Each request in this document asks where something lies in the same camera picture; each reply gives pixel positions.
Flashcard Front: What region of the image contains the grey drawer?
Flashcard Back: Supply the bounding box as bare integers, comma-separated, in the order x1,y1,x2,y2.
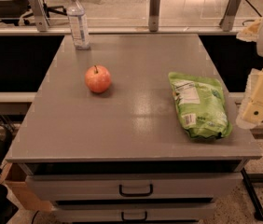
53,203,215,223
26,173,242,202

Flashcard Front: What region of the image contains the grey top drawer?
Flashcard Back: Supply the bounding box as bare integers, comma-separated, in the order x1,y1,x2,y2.
26,173,242,202

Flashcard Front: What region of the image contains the left grey metal bracket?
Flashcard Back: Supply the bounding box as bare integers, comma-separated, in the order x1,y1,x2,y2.
28,0,49,32

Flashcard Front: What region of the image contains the middle grey metal bracket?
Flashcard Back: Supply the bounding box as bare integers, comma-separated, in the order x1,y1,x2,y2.
148,0,160,32

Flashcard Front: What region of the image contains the black bottom drawer handle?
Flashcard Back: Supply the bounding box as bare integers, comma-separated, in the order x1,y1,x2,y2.
120,211,148,222

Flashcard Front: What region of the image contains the black drawer handle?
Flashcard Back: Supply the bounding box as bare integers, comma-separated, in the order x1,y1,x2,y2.
120,211,148,222
118,184,154,198

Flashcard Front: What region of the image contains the clear plastic water bottle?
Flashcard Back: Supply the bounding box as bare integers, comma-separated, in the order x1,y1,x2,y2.
66,0,90,50

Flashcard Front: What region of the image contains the grey metal bracket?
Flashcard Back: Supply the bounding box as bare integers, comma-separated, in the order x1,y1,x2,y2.
148,0,160,32
28,0,49,32
219,0,242,32

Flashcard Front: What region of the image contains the green rice chip bag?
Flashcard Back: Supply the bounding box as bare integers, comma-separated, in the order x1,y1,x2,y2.
168,72,232,139

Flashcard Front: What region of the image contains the right grey metal bracket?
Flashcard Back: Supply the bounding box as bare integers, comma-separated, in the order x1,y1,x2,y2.
219,0,242,32

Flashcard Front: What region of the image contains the red apple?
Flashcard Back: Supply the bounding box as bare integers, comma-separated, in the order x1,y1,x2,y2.
85,65,111,93

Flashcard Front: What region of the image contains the brown cardboard box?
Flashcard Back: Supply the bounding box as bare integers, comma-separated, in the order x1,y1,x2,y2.
0,163,52,212

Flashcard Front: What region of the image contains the black table leg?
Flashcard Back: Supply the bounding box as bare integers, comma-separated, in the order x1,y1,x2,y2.
241,169,263,221

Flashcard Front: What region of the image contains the grey bottom drawer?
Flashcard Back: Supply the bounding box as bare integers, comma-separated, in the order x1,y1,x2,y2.
53,203,215,223

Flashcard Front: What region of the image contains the black top drawer handle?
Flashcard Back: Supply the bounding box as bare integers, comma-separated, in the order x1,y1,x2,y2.
118,184,154,198

